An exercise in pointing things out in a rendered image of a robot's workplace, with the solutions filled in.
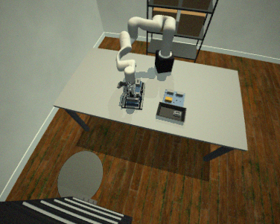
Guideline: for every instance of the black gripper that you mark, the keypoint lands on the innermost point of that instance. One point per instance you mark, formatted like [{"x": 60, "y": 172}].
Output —
[{"x": 131, "y": 90}]

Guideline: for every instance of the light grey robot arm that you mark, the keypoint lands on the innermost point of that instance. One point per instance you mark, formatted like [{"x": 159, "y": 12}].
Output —
[{"x": 128, "y": 38}]

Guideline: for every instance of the yellow rectangular block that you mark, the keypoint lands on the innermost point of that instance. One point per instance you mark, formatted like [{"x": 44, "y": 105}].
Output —
[{"x": 168, "y": 99}]

